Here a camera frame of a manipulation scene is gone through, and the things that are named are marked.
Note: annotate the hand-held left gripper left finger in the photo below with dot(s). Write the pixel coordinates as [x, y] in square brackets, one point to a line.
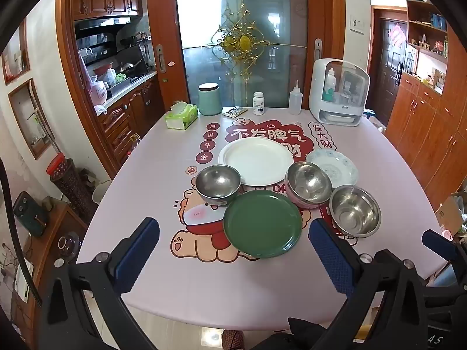
[137, 259]

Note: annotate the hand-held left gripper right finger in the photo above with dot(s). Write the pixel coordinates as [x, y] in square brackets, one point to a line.
[332, 259]

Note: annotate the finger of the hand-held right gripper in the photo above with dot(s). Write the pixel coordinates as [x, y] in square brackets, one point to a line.
[437, 241]

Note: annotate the plain steel bowl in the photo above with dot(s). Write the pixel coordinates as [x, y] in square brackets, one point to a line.
[354, 209]

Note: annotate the green plate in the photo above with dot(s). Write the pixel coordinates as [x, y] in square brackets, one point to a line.
[262, 226]

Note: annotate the pink steel bowl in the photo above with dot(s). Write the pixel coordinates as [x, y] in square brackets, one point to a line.
[308, 184]

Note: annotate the blue patterned white plate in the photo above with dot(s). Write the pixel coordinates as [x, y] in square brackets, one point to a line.
[335, 164]

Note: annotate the grey steel bowl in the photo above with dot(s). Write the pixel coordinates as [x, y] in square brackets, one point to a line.
[218, 184]

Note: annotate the cardboard box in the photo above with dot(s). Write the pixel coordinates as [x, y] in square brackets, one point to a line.
[450, 215]

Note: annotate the white bin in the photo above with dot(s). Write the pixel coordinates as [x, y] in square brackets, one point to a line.
[102, 191]

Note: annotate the pink printed tablecloth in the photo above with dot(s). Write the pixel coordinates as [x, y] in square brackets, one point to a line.
[146, 175]

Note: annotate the dark wicker stand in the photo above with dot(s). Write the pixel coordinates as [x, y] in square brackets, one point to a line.
[74, 193]

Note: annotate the wooden side cabinet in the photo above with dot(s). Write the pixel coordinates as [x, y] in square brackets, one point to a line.
[43, 262]

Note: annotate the cooking oil bottle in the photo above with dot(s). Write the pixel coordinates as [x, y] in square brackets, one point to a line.
[135, 144]

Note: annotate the dark green appliance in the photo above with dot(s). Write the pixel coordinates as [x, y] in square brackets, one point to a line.
[27, 215]

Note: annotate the red lidded jar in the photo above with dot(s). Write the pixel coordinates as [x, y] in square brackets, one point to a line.
[56, 166]

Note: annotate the wooden lower kitchen cabinet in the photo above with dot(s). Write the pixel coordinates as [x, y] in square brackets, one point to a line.
[120, 124]

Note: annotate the green tissue pack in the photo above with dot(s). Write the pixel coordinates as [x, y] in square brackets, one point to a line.
[181, 116]

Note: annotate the clear squeeze bottle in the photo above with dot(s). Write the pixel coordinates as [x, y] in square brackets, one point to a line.
[294, 101]

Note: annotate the white countertop sterilizer box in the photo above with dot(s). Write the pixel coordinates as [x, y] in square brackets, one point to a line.
[337, 94]

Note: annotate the pink rice cooker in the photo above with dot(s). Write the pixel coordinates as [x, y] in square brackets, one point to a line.
[97, 94]

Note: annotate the white pill bottle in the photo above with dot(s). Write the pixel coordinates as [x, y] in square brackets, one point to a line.
[259, 105]

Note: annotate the pale green canister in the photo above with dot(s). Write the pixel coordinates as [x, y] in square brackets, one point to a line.
[210, 100]

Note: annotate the dark entry door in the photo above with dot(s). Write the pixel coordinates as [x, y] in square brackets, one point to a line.
[388, 73]

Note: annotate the blister pack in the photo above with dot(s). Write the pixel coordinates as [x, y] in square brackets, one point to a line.
[234, 112]

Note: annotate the range hood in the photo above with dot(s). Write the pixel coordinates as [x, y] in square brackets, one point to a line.
[104, 22]

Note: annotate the glass sliding door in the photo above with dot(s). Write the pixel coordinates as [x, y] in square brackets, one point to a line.
[204, 25]

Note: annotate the wooden wall cabinet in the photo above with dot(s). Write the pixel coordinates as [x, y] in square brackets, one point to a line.
[427, 127]

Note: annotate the wall niche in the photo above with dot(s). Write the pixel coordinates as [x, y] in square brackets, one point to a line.
[31, 116]

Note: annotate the wall light switch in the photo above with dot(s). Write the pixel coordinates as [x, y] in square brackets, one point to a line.
[356, 24]

